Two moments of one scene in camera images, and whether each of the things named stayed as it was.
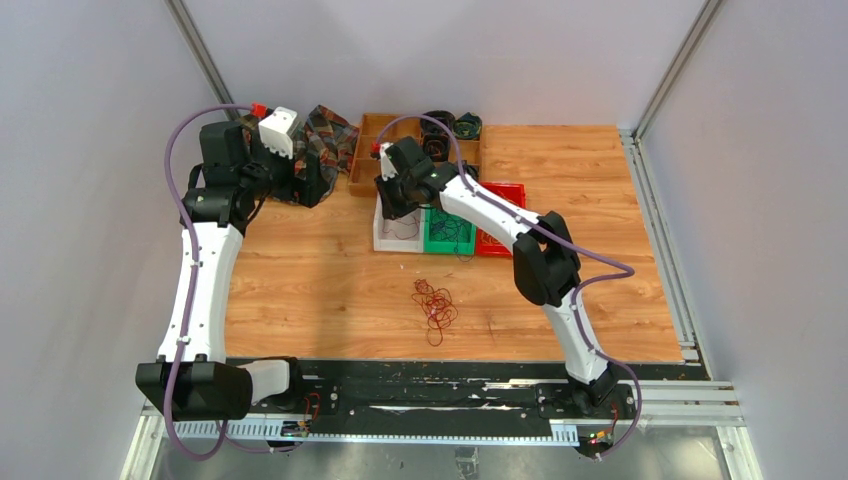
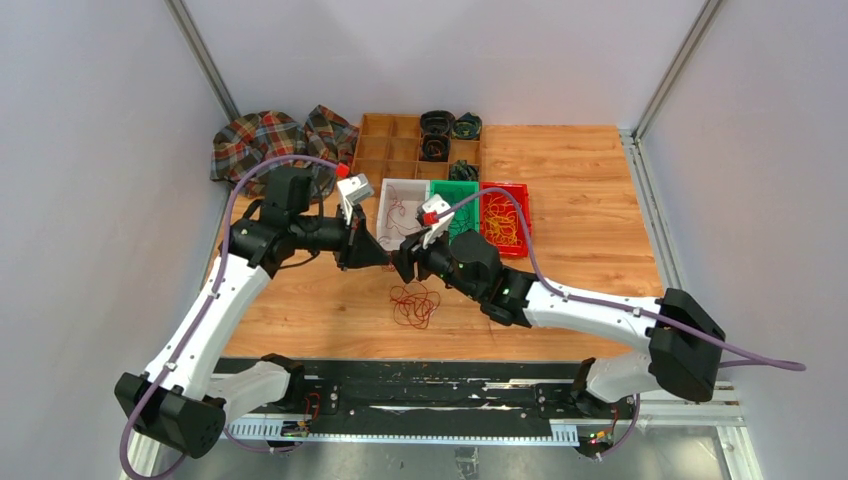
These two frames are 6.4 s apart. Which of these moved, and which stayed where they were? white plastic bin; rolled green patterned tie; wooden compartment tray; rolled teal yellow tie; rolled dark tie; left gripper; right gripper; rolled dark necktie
Moved: left gripper; right gripper
Stayed: rolled dark tie; rolled green patterned tie; wooden compartment tray; rolled dark necktie; rolled teal yellow tie; white plastic bin
